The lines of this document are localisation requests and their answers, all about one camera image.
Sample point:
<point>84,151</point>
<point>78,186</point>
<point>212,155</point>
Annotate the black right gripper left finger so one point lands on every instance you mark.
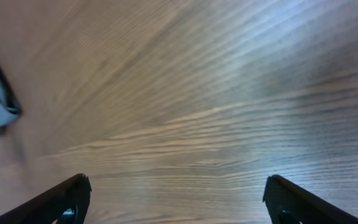
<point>66,202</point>

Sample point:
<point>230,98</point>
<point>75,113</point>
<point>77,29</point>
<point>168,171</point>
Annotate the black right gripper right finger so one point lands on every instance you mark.
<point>287,202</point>

